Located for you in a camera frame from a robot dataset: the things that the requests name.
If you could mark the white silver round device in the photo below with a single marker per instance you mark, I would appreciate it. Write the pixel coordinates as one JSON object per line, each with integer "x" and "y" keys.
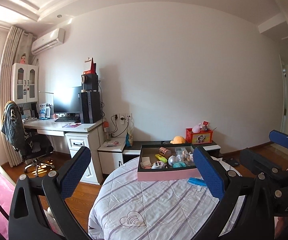
{"x": 172, "y": 160}

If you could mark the white charger plug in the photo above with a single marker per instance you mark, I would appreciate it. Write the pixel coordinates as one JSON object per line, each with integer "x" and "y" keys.
{"x": 158, "y": 165}

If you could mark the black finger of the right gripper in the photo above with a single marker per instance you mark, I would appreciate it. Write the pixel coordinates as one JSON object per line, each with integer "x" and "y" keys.
{"x": 268, "y": 160}

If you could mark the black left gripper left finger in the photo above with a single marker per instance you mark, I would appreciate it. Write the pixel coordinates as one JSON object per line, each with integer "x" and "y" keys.
{"x": 27, "y": 219}

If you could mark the white wall air conditioner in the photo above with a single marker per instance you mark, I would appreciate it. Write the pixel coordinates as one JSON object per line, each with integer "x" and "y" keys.
{"x": 49, "y": 40}

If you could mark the black office chair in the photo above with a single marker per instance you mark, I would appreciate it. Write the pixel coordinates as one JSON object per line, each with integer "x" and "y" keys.
{"x": 32, "y": 148}

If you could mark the black speaker with red card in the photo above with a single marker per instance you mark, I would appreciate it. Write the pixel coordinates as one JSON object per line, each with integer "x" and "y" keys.
{"x": 89, "y": 78}

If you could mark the rose gold cylinder case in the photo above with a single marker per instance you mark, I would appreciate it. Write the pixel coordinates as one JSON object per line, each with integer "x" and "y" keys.
{"x": 165, "y": 152}

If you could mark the white bedside cabinet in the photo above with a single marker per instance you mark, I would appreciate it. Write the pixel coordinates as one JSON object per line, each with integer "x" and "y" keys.
{"x": 111, "y": 155}

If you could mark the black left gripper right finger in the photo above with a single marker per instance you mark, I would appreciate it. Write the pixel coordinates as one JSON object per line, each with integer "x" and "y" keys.
{"x": 255, "y": 220}

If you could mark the teal brush in clear case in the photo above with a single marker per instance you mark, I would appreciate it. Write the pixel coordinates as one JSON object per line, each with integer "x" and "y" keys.
{"x": 179, "y": 164}

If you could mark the clear blue plastic packet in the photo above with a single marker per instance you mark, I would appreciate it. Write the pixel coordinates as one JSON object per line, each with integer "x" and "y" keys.
{"x": 180, "y": 150}

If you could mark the white desk with drawers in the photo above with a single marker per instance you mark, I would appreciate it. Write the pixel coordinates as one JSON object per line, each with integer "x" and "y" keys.
{"x": 67, "y": 137}

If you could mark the yellow plush toy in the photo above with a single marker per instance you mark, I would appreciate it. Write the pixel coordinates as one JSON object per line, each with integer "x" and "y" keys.
{"x": 178, "y": 140}

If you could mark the black computer tower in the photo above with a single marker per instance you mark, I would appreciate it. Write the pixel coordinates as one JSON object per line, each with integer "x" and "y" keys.
{"x": 89, "y": 102}

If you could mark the white flat power adapter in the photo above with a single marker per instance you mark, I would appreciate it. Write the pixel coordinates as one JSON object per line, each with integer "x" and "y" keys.
{"x": 145, "y": 161}

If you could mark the black computer monitor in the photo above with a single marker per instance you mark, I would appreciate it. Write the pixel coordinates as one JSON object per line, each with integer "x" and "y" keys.
{"x": 67, "y": 100}

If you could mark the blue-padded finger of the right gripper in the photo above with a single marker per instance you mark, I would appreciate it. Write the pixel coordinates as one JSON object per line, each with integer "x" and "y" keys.
{"x": 279, "y": 138}

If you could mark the pastel doll figurine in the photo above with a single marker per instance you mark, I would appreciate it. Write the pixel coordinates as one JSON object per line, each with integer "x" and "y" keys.
{"x": 185, "y": 156}

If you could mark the beige window curtain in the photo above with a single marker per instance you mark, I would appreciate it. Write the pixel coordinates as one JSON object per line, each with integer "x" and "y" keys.
{"x": 17, "y": 44}

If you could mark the pink storage box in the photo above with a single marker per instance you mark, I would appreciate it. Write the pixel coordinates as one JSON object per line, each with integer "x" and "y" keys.
{"x": 167, "y": 173}

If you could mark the blue highlighter marker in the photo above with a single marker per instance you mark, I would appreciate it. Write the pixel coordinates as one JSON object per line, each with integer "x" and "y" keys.
{"x": 196, "y": 181}

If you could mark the red toy box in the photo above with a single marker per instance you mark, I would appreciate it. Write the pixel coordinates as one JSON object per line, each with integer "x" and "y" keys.
{"x": 203, "y": 137}

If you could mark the striped white bed quilt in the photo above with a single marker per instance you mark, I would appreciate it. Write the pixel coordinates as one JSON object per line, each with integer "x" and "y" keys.
{"x": 130, "y": 209}

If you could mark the white glass-door cabinet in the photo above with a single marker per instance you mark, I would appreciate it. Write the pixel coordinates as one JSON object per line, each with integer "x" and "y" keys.
{"x": 24, "y": 83}

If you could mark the wall power socket strip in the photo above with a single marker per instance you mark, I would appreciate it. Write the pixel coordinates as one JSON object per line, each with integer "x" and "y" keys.
{"x": 123, "y": 117}

